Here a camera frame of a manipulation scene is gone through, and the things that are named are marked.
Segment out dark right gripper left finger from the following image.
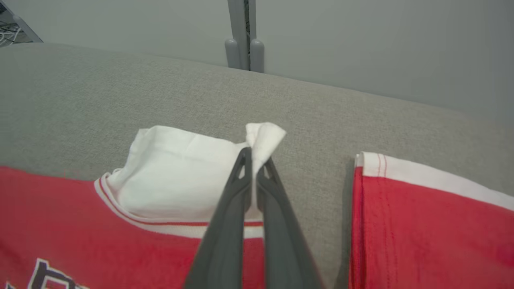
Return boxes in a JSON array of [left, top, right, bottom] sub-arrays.
[[183, 147, 254, 289]]

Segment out grey cylindrical post foot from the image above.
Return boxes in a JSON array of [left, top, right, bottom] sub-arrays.
[[250, 39, 265, 73], [224, 39, 241, 69]]

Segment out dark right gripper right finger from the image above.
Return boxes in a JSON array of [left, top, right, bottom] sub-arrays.
[[256, 157, 324, 289]]

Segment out grey partition post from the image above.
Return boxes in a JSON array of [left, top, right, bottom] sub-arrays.
[[227, 0, 257, 72]]

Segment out grey metal frame with wires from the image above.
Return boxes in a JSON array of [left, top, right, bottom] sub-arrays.
[[0, 0, 43, 48]]

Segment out red shorts with white stripe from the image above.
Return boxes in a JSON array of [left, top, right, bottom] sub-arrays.
[[349, 152, 514, 289]]

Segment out red printed basketball jersey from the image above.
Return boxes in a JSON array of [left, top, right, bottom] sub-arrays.
[[0, 122, 288, 289]]

